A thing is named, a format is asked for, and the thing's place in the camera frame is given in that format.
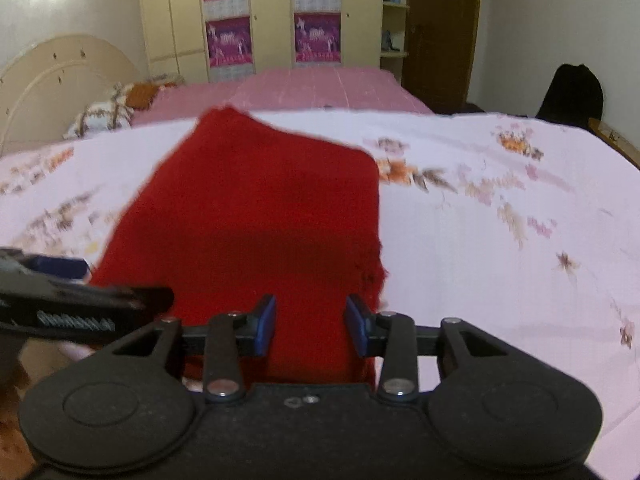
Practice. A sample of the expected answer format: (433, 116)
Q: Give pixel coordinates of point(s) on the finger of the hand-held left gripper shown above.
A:
(100, 305)
(55, 265)

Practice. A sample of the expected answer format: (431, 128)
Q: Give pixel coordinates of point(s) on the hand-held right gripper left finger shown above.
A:
(265, 325)

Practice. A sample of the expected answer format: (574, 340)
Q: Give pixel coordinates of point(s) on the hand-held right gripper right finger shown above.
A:
(356, 325)

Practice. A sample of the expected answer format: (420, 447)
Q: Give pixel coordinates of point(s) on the red knit top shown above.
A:
(250, 200)

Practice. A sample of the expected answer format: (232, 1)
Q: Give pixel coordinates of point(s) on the white floral bed sheet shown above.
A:
(475, 260)

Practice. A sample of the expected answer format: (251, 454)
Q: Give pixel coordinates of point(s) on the floral pillow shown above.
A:
(100, 115)

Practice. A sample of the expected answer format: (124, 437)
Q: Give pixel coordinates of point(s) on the cream headboard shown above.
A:
(55, 80)

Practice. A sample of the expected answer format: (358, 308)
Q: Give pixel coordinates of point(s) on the brown pillow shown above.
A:
(142, 95)

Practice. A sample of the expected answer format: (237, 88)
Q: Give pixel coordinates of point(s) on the pink bed sheet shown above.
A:
(325, 90)

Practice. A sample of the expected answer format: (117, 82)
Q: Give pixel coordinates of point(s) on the cream wardrobe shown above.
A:
(270, 35)

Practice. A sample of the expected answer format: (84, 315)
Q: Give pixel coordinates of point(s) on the brown wooden door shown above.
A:
(442, 35)

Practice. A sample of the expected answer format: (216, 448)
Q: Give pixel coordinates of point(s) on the cream corner shelf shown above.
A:
(395, 20)

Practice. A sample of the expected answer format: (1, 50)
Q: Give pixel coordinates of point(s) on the black cloth on chair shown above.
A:
(570, 95)

